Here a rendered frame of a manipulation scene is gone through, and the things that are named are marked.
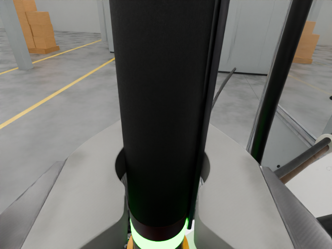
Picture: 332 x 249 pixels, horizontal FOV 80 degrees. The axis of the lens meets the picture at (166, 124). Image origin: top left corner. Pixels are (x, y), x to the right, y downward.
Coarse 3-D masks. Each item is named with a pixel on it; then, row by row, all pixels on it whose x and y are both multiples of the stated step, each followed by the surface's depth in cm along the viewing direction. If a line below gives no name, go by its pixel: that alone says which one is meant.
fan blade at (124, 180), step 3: (123, 177) 56; (123, 180) 55; (126, 180) 50; (123, 183) 55; (126, 183) 50; (126, 186) 50; (126, 189) 49; (126, 192) 50; (126, 195) 49; (126, 198) 50; (126, 201) 50
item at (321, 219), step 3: (321, 216) 23; (324, 216) 23; (327, 216) 23; (330, 216) 22; (318, 219) 23; (321, 219) 22; (324, 219) 22; (327, 219) 22; (330, 219) 22; (321, 222) 22; (324, 222) 21; (327, 222) 21; (330, 222) 21; (324, 225) 21; (327, 225) 21; (330, 225) 20; (327, 228) 20; (330, 228) 20; (330, 231) 20
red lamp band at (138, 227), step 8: (184, 216) 10; (136, 224) 10; (144, 224) 10; (176, 224) 10; (184, 224) 11; (144, 232) 10; (152, 232) 10; (160, 232) 10; (168, 232) 10; (176, 232) 11; (160, 240) 10
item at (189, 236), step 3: (192, 231) 18; (189, 234) 17; (192, 234) 17; (186, 237) 17; (189, 237) 17; (192, 237) 17; (189, 240) 17; (192, 240) 17; (189, 243) 16; (192, 243) 16; (189, 246) 16; (192, 246) 16
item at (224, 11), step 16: (224, 0) 6; (224, 16) 6; (224, 32) 6; (208, 64) 7; (208, 80) 7; (208, 96) 7; (208, 112) 8; (192, 176) 10; (192, 192) 10; (192, 208) 11
